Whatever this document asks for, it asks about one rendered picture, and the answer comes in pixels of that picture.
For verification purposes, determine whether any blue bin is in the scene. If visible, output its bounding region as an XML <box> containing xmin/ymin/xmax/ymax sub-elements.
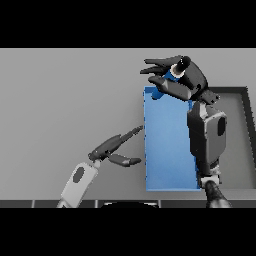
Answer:
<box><xmin>143</xmin><ymin>85</ymin><xmax>202</xmax><ymax>192</ymax></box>

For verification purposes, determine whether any robot's dark right hand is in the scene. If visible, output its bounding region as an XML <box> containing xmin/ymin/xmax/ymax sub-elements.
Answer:
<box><xmin>139</xmin><ymin>55</ymin><xmax>221</xmax><ymax>105</ymax></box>

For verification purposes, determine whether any blue pipe with dark end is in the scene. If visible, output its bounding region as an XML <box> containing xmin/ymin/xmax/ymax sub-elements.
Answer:
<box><xmin>150</xmin><ymin>55</ymin><xmax>193</xmax><ymax>101</ymax></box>

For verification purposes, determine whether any dark grey bin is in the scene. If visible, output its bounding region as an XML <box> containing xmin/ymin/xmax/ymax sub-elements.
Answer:
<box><xmin>198</xmin><ymin>86</ymin><xmax>256</xmax><ymax>192</ymax></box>

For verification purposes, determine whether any robot's dark left hand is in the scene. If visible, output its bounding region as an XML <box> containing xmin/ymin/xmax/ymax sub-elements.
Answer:
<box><xmin>87</xmin><ymin>124</ymin><xmax>144</xmax><ymax>168</ymax></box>

